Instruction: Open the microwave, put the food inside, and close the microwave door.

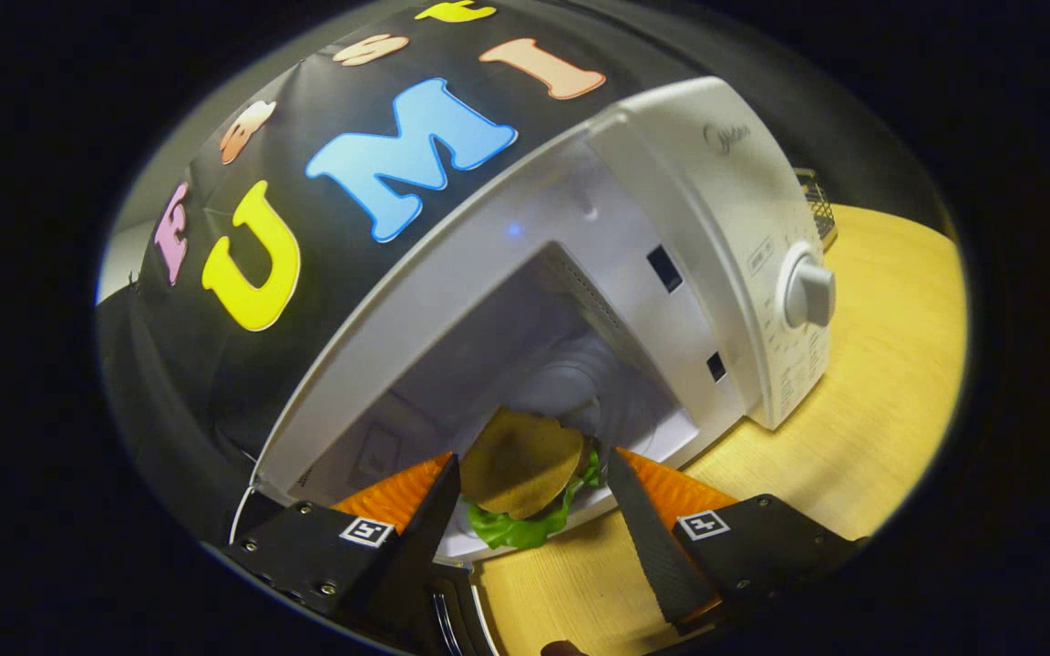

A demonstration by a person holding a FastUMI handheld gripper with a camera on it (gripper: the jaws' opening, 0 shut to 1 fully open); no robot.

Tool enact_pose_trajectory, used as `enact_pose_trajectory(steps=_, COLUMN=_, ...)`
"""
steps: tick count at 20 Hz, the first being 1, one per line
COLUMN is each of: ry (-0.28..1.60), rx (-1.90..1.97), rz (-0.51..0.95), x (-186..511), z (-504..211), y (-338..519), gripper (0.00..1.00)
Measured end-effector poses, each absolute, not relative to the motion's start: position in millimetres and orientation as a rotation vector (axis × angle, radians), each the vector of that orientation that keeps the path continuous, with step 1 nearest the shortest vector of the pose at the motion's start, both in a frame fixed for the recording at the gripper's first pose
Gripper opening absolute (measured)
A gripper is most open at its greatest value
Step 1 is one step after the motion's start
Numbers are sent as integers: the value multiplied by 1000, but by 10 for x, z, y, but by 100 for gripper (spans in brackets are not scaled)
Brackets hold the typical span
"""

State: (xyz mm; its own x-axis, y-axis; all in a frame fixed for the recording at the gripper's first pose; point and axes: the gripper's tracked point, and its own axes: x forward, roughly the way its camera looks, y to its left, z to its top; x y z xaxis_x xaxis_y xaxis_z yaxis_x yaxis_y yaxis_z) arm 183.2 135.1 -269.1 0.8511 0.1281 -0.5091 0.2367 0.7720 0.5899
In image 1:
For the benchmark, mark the white microwave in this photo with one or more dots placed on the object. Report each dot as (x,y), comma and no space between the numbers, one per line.
(716,210)

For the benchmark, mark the burger with lettuce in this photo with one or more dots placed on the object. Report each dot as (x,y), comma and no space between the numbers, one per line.
(516,465)

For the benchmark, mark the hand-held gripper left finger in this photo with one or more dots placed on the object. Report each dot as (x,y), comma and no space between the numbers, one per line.
(420,547)

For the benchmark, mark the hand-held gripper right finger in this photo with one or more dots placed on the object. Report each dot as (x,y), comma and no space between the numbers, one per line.
(653,547)

